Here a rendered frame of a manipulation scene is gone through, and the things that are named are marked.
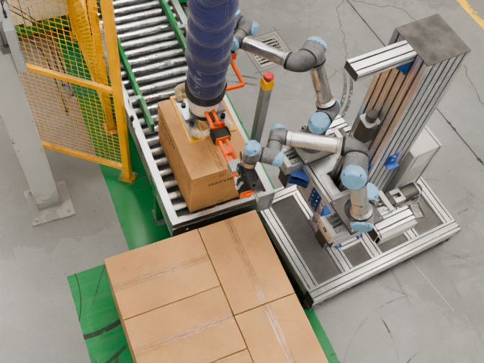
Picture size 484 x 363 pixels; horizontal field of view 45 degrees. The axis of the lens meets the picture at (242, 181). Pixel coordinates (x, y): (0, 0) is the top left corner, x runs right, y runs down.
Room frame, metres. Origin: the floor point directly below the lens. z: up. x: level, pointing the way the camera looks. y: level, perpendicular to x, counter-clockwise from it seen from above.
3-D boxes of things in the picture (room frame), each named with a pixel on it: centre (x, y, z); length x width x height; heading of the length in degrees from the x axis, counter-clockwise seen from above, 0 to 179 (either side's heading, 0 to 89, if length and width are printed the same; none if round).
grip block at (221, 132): (1.87, 0.16, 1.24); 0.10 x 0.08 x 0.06; 122
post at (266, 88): (2.54, -0.04, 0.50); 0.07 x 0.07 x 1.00; 32
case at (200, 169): (2.08, 0.28, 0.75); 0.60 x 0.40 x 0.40; 33
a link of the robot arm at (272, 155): (1.60, -0.12, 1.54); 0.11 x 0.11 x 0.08; 87
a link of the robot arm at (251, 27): (2.40, 0.13, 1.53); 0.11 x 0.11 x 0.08; 68
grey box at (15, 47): (1.93, 1.25, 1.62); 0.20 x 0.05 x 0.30; 32
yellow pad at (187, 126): (2.03, 0.38, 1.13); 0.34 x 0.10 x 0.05; 32
